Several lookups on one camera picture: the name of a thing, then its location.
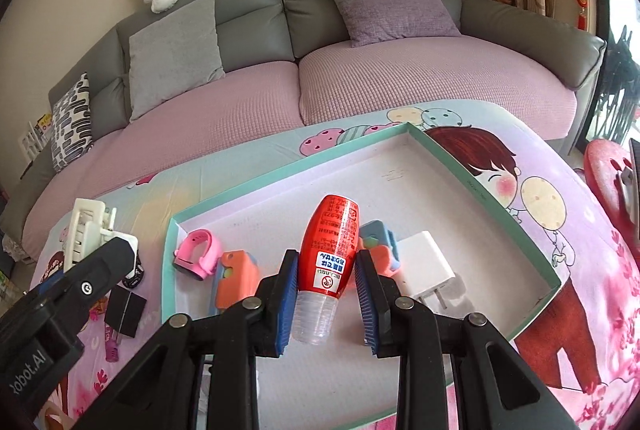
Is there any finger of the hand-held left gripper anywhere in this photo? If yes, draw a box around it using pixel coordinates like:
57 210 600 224
37 235 140 336

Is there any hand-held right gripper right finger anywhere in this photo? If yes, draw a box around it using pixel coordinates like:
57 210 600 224
354 250 581 430

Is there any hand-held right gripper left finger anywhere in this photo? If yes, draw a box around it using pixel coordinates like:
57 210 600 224
75 249 301 430

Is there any orange and blue sharpener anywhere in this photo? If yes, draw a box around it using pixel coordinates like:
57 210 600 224
214 251 260 311
357 220 402 278

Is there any red bottle with clear cap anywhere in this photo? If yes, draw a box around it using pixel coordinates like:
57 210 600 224
291 194 362 345

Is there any pink smartwatch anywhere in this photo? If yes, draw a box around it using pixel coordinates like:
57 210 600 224
172 228 223 283

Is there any teal cardboard box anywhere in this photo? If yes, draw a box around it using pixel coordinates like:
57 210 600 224
161 121 563 428

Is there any black power adapter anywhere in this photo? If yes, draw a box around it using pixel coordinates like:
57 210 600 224
104 286 147 338

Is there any small purple clip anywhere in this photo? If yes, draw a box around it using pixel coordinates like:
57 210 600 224
102 330 121 361

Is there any white power adapter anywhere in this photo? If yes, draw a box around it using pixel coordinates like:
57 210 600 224
397 230 456 308

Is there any white slotted rack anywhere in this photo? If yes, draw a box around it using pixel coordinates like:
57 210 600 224
18 120 51 158

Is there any black and white patterned cushion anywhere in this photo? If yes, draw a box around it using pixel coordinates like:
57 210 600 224
50 72 96 173

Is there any pink sofa seat cover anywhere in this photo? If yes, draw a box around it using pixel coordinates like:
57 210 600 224
22 29 578 231

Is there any printed cartoon blanket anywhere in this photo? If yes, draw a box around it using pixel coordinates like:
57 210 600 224
30 100 640 430

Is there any light grey cushion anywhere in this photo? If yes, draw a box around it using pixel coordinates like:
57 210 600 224
127 0 226 123

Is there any red plastic stool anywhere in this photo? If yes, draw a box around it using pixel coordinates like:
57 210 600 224
582 137 640 261

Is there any grey sofa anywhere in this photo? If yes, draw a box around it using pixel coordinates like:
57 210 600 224
0 0 607 261

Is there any grey and purple cushion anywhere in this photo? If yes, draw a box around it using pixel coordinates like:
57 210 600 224
315 0 462 48

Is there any black metal rack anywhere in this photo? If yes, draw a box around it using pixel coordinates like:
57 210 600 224
590 25 640 146

